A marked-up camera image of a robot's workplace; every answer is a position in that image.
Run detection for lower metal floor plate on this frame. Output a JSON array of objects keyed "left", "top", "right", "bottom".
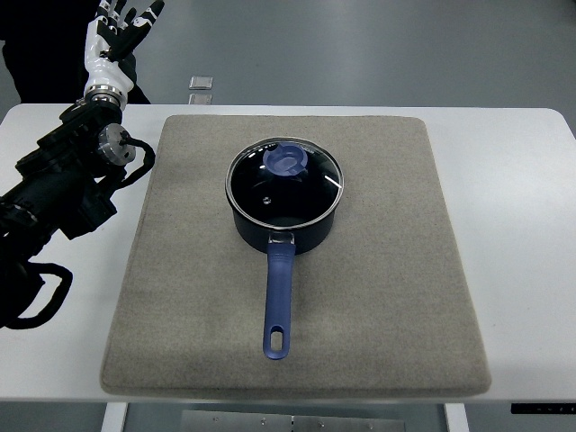
[{"left": 188, "top": 93, "right": 212, "bottom": 105}]

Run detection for metal floor plate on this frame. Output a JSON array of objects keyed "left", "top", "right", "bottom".
[
  {"left": 188, "top": 93, "right": 212, "bottom": 105},
  {"left": 188, "top": 76, "right": 213, "bottom": 90}
]

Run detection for white left table leg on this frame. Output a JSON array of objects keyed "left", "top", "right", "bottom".
[{"left": 101, "top": 402, "right": 128, "bottom": 432}]

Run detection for dark pot blue handle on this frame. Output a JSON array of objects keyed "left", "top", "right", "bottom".
[{"left": 226, "top": 188, "right": 342, "bottom": 360}]

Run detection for beige fabric mat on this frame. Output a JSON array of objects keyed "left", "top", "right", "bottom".
[{"left": 100, "top": 114, "right": 491, "bottom": 400}]

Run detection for metal table crossbar plate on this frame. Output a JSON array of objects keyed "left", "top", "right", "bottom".
[{"left": 180, "top": 410, "right": 406, "bottom": 432}]

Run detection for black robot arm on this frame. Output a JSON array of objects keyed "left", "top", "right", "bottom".
[{"left": 1, "top": 85, "right": 156, "bottom": 329}]

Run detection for black table control panel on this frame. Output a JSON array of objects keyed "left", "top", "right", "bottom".
[{"left": 510, "top": 403, "right": 576, "bottom": 415}]

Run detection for white right table leg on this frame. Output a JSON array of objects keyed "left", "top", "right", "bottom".
[{"left": 444, "top": 403, "right": 470, "bottom": 432}]

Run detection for upper metal floor plate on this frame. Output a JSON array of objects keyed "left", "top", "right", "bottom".
[{"left": 188, "top": 76, "right": 213, "bottom": 90}]

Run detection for glass lid blue knob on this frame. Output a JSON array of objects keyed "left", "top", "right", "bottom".
[{"left": 225, "top": 137, "right": 344, "bottom": 227}]

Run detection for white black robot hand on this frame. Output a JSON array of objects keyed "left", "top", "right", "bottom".
[{"left": 85, "top": 1, "right": 165, "bottom": 95}]

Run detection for white table leg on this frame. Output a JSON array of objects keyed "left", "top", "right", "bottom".
[
  {"left": 101, "top": 402, "right": 128, "bottom": 432},
  {"left": 444, "top": 403, "right": 470, "bottom": 432}
]

